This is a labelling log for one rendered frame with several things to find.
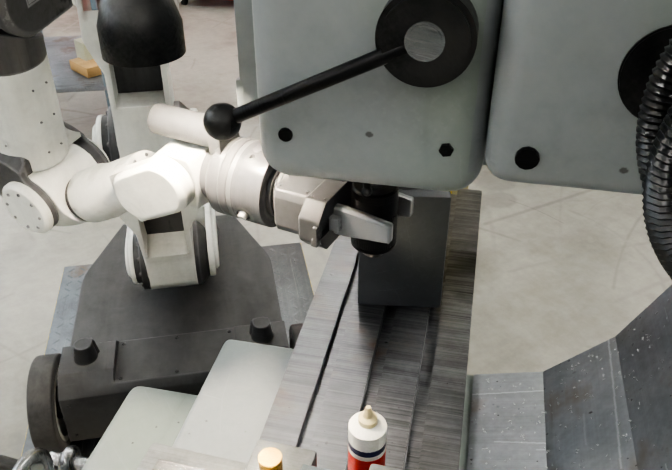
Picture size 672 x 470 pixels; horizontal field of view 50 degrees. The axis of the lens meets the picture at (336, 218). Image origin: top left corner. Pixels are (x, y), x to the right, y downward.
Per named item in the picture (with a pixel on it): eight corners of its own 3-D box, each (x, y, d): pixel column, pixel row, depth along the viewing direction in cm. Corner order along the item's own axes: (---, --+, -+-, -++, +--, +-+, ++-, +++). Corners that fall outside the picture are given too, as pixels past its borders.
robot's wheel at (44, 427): (56, 402, 161) (36, 335, 150) (79, 399, 162) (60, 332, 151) (42, 476, 145) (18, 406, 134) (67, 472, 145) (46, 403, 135)
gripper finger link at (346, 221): (392, 245, 70) (336, 229, 73) (393, 217, 69) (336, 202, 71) (385, 253, 69) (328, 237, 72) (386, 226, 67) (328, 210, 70)
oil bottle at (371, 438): (344, 488, 78) (344, 418, 72) (351, 458, 81) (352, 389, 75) (381, 495, 77) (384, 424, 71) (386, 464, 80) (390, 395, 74)
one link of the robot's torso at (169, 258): (132, 253, 170) (91, 97, 133) (218, 245, 173) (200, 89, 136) (132, 308, 160) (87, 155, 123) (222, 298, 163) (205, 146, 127)
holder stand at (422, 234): (356, 305, 104) (359, 185, 93) (362, 222, 122) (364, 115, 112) (440, 308, 103) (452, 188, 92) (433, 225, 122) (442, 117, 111)
